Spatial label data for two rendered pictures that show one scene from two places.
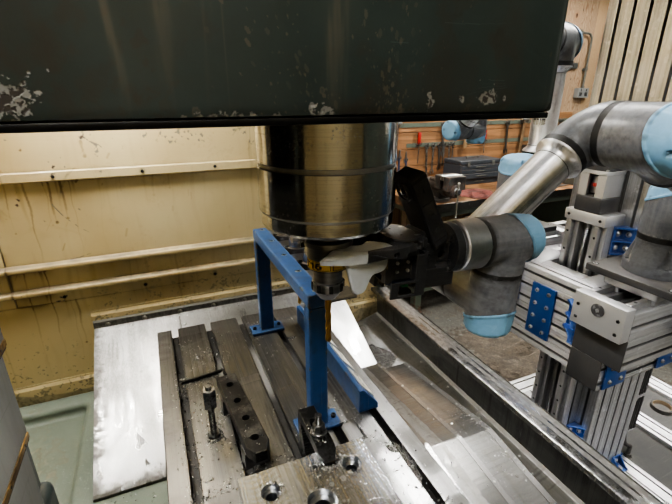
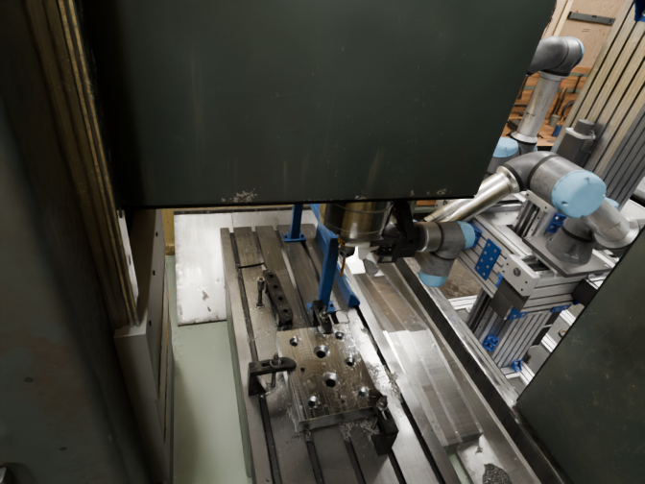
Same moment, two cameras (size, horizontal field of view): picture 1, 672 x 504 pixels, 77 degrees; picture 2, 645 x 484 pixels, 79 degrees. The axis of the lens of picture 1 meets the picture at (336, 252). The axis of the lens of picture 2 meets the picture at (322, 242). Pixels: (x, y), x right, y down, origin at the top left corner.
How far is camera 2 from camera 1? 0.42 m
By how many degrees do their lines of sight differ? 15
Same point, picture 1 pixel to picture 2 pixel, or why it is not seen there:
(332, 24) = (372, 167)
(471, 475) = (408, 353)
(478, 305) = (427, 268)
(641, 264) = (556, 248)
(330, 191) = (357, 219)
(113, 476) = (189, 313)
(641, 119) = (557, 176)
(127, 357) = (196, 239)
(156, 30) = (301, 173)
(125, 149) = not seen: hidden behind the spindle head
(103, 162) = not seen: hidden behind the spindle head
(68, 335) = not seen: hidden behind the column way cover
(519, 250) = (456, 246)
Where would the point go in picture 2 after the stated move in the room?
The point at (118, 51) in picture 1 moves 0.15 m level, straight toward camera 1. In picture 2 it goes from (286, 181) to (313, 232)
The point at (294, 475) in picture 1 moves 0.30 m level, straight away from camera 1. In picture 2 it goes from (307, 335) to (309, 272)
